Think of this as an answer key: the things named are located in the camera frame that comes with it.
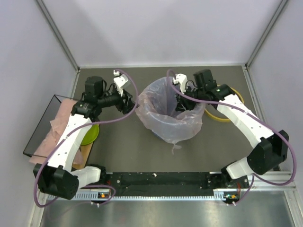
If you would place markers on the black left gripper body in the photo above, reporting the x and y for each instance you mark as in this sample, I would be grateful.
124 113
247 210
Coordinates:
122 106

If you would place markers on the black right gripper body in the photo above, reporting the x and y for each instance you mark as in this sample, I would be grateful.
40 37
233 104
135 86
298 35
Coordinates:
188 104

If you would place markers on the pink plastic trash bag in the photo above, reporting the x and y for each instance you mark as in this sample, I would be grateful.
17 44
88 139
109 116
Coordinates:
51 129
159 98

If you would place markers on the blue trash bin yellow rim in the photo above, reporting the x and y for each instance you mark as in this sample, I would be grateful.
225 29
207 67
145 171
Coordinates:
170 129

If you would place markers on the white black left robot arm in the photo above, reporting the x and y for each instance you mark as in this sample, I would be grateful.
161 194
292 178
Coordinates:
55 176

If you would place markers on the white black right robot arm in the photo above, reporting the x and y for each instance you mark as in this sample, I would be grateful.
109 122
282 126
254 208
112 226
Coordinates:
269 148

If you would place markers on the green plate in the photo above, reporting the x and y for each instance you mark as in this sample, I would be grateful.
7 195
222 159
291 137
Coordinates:
91 135

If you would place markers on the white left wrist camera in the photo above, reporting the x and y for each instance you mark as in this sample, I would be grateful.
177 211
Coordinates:
121 81

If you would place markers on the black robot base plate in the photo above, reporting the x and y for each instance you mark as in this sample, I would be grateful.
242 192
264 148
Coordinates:
151 184

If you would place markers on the black wire frame shelf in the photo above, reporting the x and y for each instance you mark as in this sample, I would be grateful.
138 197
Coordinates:
70 142

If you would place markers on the grey slotted cable duct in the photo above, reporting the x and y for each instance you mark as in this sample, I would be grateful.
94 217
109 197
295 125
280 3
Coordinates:
93 195

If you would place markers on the aluminium frame rail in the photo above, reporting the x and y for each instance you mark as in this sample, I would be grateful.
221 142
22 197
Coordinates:
271 200

